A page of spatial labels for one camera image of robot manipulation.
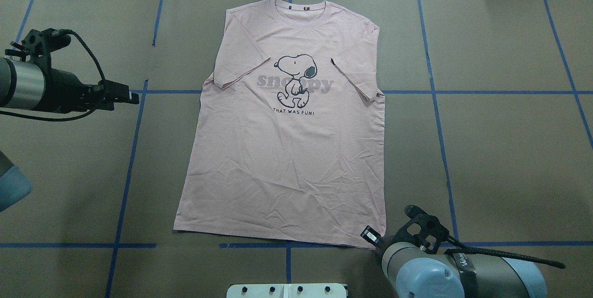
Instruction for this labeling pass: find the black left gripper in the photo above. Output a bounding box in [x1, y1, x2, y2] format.
[43, 69, 140, 114]

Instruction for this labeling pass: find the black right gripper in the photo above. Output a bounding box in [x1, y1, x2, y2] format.
[360, 213, 452, 256]

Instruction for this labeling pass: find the pink Snoopy t-shirt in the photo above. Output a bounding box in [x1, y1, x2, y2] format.
[172, 0, 387, 248]

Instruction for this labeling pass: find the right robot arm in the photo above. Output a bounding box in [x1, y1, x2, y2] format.
[361, 205, 551, 298]

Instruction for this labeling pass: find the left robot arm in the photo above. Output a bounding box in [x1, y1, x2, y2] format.
[1, 58, 140, 122]

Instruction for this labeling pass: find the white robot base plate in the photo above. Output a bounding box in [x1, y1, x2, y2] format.
[226, 283, 349, 298]

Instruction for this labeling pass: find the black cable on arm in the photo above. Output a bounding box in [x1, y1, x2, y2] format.
[0, 29, 108, 122]

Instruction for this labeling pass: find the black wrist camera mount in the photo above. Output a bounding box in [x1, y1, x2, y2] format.
[5, 28, 71, 74]

